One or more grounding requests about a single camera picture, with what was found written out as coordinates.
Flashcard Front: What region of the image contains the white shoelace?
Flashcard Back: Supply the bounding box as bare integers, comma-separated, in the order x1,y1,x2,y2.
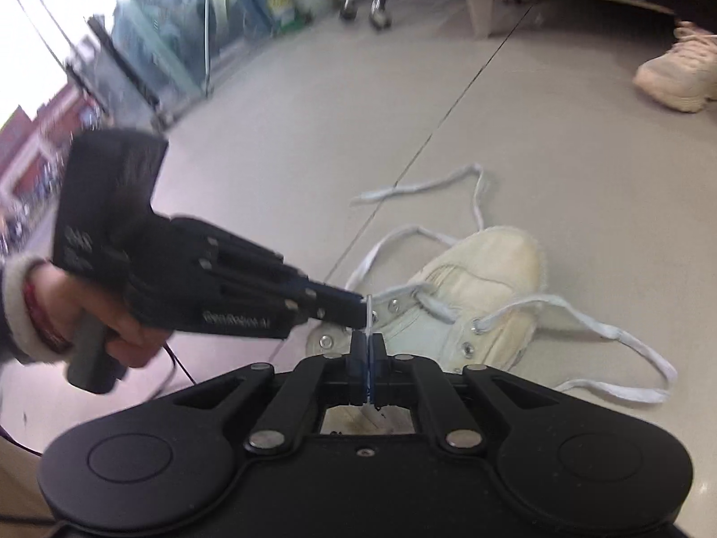
345,185,678,406

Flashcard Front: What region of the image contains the white canvas sneaker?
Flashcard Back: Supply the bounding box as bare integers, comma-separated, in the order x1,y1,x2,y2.
305,223,549,382

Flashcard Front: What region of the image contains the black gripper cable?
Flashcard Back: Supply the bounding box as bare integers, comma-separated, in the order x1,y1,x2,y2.
161,340,199,390

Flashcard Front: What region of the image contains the green fire extinguisher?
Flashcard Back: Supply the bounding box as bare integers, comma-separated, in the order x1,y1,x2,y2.
253,0,305,34

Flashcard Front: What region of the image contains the operator left hand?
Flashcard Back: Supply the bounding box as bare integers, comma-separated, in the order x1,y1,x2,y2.
26,261,175,369

